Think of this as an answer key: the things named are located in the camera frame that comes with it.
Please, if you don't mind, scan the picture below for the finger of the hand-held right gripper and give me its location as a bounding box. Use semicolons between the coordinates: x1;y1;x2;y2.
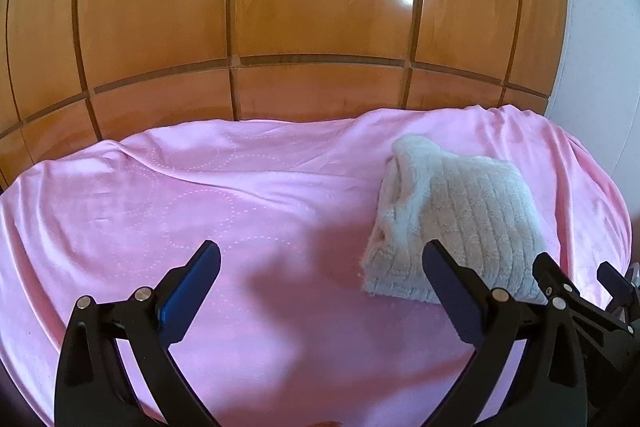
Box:
597;259;640;313
532;252;581;305

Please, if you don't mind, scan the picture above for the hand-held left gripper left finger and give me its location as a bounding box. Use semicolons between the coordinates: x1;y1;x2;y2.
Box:
54;240;222;427

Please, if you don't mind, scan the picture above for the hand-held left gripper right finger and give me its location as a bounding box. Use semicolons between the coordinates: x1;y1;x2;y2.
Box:
421;240;587;427

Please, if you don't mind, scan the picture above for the white knitted sweater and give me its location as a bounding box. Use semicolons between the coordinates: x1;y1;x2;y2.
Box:
361;134;549;306

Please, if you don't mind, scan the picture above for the pink blanket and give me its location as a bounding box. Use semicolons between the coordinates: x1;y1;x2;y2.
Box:
0;104;633;427

